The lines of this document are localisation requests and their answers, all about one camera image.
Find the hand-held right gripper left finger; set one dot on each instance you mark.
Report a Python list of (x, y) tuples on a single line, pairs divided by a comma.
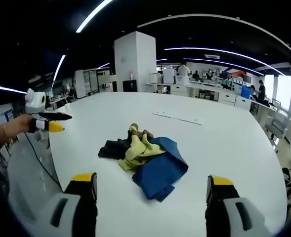
[(68, 209)]

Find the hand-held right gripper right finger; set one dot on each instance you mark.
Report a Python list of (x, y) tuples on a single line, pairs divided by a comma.
[(234, 212)]

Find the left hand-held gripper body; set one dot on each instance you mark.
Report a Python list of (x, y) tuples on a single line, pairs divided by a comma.
[(35, 102)]

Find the black garment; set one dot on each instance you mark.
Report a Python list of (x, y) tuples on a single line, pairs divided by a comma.
[(112, 149)]

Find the blue garment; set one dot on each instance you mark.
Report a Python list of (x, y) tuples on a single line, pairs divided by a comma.
[(160, 172)]

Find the pale yellow garment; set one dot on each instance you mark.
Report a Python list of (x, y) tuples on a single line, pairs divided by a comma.
[(137, 150)]

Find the brown garment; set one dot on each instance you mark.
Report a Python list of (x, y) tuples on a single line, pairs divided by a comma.
[(145, 134)]

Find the clear folding template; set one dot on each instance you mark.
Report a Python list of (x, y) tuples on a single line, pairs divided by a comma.
[(178, 116)]

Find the person's left hand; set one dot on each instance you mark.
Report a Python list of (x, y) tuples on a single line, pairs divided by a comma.
[(24, 124)]

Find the ceiling light strip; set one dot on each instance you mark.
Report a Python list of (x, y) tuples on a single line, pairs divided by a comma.
[(93, 16), (58, 67), (10, 89), (224, 52), (221, 23)]

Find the black low cabinet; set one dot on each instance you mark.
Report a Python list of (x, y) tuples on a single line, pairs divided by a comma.
[(129, 86)]

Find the white square pillar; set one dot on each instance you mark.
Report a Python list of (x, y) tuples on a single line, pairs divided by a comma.
[(135, 61)]

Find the grey office chair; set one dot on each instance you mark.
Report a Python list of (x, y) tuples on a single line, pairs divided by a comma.
[(277, 126)]

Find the white storage box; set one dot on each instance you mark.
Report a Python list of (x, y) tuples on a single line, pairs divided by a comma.
[(168, 75)]

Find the blue plastic bin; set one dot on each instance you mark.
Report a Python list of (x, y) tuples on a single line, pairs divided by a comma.
[(246, 92)]

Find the long white drawer counter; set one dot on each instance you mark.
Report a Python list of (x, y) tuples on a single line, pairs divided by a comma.
[(199, 91)]

